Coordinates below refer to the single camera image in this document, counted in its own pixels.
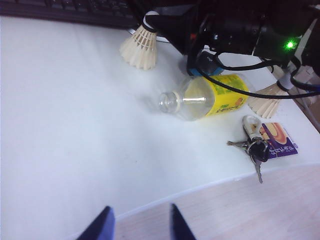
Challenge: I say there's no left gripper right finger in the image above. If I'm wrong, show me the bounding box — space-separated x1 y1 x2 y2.
168 203 199 240

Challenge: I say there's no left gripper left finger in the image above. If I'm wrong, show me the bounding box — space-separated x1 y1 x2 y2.
74 205 117 240

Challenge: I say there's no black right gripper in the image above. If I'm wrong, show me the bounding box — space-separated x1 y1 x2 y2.
144 0 266 77

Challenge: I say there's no small white feather shuttlecock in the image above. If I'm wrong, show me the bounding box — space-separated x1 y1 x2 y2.
118 11 161 71

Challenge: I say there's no clear bottle with yellow label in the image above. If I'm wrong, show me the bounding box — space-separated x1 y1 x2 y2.
157 73 257 122

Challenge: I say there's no large white feather shuttlecock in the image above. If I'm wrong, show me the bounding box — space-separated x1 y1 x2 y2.
247 72 295 120

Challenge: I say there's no key bunch with clear fob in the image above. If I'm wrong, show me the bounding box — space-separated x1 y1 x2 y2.
226 114 270 185

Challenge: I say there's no white desk riser board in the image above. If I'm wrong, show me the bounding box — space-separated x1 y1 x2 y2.
0 14 320 240

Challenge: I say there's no black computer keyboard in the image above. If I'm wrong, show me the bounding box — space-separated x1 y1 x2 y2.
0 0 141 28

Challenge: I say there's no purple printed card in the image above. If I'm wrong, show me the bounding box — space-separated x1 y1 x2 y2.
259 121 300 161

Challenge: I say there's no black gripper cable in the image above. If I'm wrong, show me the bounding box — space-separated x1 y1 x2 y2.
186 42 320 100

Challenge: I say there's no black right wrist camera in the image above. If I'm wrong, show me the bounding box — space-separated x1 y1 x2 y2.
252 22 305 62

